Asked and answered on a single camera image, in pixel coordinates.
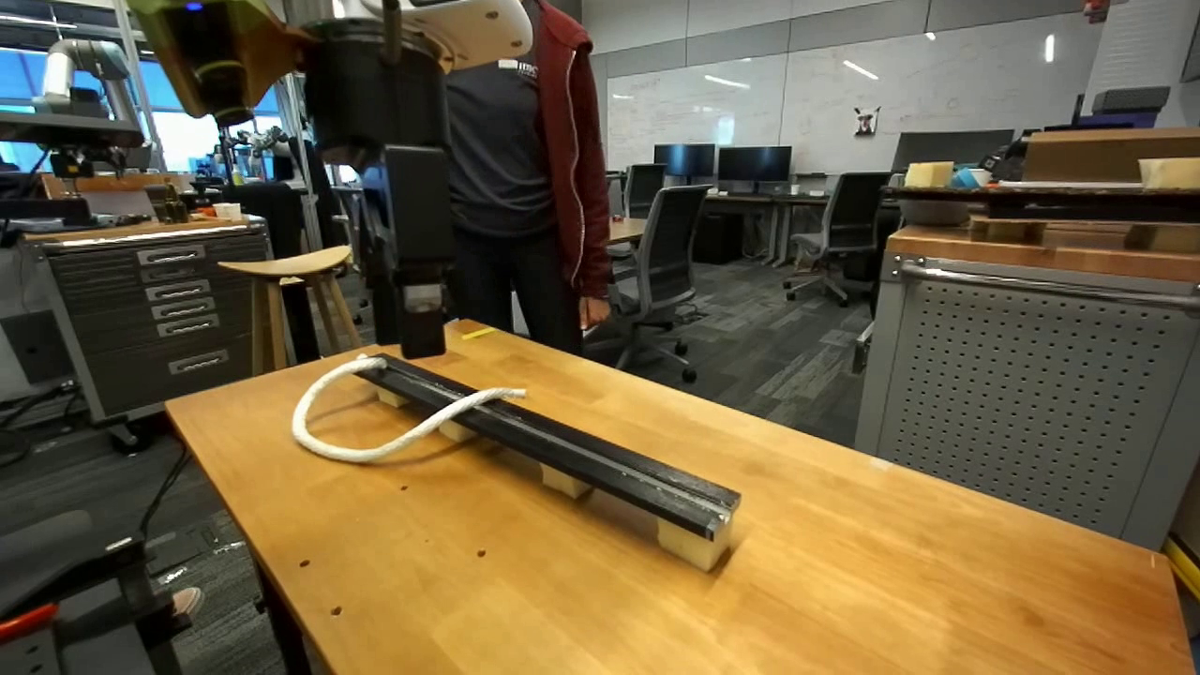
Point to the black grooved rail on blocks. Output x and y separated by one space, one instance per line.
562 439

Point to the dark office chair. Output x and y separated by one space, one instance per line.
857 209
667 245

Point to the brown wooden box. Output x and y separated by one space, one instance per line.
1101 157

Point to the black computer monitor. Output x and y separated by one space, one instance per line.
753 164
685 164

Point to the background office desk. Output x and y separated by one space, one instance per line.
750 198

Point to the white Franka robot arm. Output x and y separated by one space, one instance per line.
475 30

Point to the black tripod stand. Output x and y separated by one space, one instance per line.
132 580

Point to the person in red jacket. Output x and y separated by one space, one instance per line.
500 152

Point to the grey perforated metal cabinet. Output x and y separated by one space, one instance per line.
1025 388

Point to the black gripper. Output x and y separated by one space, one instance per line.
375 89

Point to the small blue item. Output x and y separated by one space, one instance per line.
972 179

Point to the person's left hand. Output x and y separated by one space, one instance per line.
595 308

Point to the metal shelving rack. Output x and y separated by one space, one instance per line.
77 129

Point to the small wall sign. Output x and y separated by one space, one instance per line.
866 120

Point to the grey drawer cabinet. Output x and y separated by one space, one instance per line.
150 314

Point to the wooden stool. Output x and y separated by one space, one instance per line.
286 263

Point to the light wooden block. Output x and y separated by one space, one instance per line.
1172 175

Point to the yellow foam block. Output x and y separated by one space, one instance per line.
926 175

